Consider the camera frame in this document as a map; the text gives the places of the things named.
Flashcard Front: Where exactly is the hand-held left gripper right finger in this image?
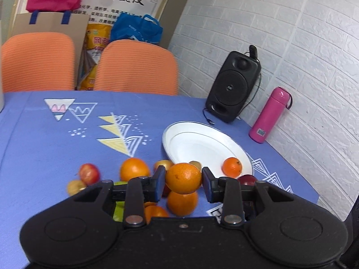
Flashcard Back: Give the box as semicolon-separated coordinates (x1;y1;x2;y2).
201;167;293;227

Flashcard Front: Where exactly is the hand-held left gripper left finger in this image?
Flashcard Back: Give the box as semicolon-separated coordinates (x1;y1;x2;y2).
73;165;166;228

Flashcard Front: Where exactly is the small tangerine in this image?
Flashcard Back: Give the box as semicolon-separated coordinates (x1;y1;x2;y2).
221;157;243;178

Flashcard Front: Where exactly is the white plate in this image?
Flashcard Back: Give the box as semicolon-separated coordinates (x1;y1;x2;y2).
162;121;254;180

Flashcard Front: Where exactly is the green fruit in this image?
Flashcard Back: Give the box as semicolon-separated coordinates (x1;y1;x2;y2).
113;181;128;222

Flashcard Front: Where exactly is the small red apple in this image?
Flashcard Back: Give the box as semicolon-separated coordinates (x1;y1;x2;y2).
79;163;101;185

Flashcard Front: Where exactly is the red-yellow peach on table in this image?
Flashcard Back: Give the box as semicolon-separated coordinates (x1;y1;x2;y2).
153;160;174;178

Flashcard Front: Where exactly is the large navel orange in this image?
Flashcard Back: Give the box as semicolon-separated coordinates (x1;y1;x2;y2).
120;157;151;182

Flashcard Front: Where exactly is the pink thermos bottle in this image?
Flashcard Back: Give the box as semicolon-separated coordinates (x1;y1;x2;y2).
249;87;293;143

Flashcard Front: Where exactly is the black speaker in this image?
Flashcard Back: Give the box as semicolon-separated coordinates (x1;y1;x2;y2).
205;51;262;123

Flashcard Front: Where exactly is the orange chair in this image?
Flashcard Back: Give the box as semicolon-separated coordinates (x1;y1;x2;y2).
1;33;76;93
94;40;179;96

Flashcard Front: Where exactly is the yellow plastic bag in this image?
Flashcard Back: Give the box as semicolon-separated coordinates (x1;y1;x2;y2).
77;24;113;91

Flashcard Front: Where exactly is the blue tote bag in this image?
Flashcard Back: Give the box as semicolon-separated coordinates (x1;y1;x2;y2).
110;13;164;45

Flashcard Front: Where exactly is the brown paper bag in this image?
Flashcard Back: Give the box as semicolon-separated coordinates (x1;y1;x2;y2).
8;10;90;90

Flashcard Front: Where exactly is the wall poster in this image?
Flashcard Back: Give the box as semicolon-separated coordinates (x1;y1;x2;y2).
71;0;169;48

